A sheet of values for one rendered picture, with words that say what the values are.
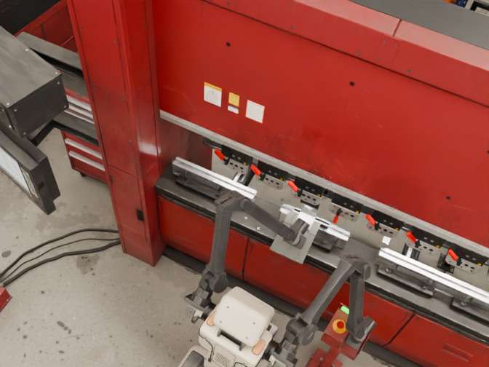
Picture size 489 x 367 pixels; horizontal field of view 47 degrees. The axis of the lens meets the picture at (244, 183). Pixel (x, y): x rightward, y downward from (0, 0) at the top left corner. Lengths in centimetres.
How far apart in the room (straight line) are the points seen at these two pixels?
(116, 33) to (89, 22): 13
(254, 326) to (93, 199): 224
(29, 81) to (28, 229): 208
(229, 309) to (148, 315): 152
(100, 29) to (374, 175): 129
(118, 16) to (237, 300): 119
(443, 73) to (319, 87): 49
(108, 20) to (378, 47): 101
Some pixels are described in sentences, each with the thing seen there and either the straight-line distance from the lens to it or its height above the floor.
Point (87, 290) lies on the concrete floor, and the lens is 389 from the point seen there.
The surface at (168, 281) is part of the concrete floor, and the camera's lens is 386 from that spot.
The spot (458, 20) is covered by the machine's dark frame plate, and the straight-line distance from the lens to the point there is 213.
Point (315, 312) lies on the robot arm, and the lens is 241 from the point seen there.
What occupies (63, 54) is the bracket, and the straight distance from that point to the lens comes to 272.
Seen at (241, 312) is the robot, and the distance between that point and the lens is 229.
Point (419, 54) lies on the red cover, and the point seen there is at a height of 227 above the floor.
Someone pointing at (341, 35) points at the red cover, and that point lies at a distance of 204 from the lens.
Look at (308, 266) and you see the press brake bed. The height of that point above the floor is 75.
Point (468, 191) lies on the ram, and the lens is 243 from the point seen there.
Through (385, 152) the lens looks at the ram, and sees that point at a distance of 238.
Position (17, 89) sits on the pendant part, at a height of 195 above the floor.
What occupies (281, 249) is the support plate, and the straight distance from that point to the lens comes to 286.
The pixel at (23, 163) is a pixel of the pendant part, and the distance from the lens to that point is 247.
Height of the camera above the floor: 351
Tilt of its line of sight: 55 degrees down
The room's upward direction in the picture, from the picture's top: 8 degrees clockwise
